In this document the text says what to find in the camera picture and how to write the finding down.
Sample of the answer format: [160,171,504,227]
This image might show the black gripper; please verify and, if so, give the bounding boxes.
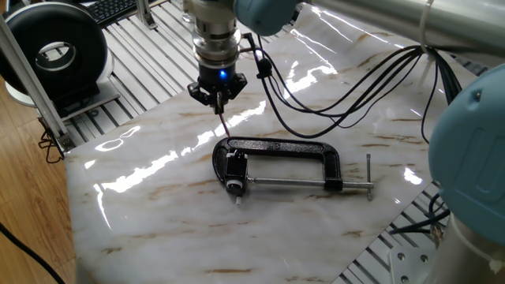
[186,62,249,115]

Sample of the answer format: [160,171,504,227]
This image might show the black and white pencil sharpener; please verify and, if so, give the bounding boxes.
[223,151,250,206]

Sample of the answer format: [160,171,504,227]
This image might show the clear drinking glass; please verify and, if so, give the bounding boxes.
[179,0,195,24]

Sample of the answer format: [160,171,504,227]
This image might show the black metal C-clamp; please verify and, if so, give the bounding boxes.
[211,136,375,201]

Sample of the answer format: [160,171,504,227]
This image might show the black computer keyboard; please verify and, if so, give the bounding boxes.
[87,0,159,25]

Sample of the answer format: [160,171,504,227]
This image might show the glossy marble pattern sheet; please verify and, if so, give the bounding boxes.
[64,2,481,284]

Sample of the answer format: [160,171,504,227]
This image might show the silver wrist flange ring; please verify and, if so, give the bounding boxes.
[192,17,243,67]

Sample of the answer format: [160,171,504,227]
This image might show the black gripper cable bundle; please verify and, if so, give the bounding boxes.
[241,32,463,146]

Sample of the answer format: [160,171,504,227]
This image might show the small aluminium bracket post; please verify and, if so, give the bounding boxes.
[135,0,159,31]

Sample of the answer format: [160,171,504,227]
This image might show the thin black wires by post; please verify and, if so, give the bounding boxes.
[38,129,64,165]

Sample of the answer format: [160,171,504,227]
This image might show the aluminium frame post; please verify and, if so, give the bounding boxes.
[0,15,77,155]

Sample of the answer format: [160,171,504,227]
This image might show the black ring device on stand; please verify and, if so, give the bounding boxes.
[0,2,122,121]

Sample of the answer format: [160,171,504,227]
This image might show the black floor cable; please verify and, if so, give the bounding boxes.
[0,222,67,284]

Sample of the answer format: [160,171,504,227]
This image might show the black cables at robot base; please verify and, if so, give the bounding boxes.
[390,192,451,237]

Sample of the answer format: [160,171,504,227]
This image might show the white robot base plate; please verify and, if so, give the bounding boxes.
[388,246,439,284]

